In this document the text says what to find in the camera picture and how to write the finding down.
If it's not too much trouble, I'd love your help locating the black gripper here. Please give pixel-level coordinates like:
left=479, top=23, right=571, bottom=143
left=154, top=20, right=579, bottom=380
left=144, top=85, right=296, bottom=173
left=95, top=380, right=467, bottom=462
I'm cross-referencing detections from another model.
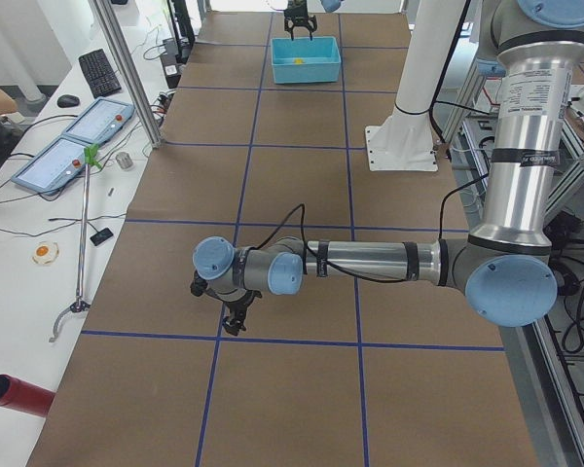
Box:
left=284, top=0, right=317, bottom=40
left=190, top=270, right=262, bottom=336

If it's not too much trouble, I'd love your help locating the small black phone device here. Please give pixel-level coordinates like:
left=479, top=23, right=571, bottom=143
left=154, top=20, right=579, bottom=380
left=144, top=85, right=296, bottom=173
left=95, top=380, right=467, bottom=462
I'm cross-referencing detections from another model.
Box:
left=90, top=228, right=114, bottom=246

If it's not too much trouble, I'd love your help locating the teach pendant tablet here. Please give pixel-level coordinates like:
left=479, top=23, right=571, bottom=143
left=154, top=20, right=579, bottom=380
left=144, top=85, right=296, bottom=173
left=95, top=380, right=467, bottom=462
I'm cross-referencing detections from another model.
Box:
left=11, top=136, right=88, bottom=194
left=62, top=97, right=134, bottom=145

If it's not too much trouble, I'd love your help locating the grey aluminium frame post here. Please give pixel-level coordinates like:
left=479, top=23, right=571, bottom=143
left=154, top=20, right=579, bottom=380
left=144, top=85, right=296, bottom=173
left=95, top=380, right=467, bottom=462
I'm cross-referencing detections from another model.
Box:
left=90, top=0, right=163, bottom=149

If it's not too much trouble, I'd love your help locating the fried egg toy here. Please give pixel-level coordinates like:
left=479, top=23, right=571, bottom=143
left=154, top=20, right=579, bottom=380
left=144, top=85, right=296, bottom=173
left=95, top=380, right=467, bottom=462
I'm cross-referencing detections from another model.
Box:
left=32, top=241, right=59, bottom=266

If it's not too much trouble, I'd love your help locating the metal reacher grabber tool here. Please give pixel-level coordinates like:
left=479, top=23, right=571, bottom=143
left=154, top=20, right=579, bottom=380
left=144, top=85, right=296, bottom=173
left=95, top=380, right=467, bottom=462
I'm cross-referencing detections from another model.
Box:
left=49, top=143, right=100, bottom=343

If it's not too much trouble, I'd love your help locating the red cylinder tube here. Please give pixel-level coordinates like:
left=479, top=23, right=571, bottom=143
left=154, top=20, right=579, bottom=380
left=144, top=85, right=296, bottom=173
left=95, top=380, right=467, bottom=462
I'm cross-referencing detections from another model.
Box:
left=0, top=374, right=55, bottom=417

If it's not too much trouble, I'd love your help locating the light blue plastic bin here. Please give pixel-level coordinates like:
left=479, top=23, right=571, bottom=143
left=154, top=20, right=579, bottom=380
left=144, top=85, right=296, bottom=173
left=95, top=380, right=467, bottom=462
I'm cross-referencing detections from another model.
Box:
left=271, top=36, right=342, bottom=85

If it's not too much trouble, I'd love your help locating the near teach pendant tablet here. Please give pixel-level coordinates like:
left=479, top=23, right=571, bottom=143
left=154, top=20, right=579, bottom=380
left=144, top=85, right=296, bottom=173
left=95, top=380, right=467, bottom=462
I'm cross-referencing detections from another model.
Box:
left=11, top=136, right=88, bottom=194

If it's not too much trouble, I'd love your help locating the far teach pendant tablet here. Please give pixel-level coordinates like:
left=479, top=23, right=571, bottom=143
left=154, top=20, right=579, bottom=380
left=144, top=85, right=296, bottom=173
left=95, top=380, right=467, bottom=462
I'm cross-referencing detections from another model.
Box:
left=62, top=97, right=134, bottom=145

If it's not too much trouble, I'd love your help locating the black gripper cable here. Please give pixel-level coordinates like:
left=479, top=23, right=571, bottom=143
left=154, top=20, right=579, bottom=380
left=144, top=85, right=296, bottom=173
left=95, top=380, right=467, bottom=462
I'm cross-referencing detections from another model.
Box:
left=255, top=202, right=493, bottom=283

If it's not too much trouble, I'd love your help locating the black keyboard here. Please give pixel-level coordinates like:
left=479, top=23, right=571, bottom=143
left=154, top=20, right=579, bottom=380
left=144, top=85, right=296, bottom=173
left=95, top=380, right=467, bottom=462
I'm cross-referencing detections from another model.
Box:
left=79, top=49, right=122, bottom=98

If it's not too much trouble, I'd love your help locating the small silver metal cylinder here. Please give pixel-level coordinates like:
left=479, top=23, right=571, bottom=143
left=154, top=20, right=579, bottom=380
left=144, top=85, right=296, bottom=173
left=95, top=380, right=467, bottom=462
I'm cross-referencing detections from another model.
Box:
left=115, top=152, right=133, bottom=170

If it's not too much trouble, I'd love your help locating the black computer mouse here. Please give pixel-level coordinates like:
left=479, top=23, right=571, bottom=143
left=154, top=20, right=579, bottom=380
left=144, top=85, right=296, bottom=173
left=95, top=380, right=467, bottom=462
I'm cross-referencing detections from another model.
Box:
left=56, top=94, right=81, bottom=108

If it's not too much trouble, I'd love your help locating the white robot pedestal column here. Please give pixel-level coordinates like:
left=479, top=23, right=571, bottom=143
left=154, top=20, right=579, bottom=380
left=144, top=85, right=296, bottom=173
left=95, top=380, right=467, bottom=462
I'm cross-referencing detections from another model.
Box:
left=365, top=0, right=469, bottom=172

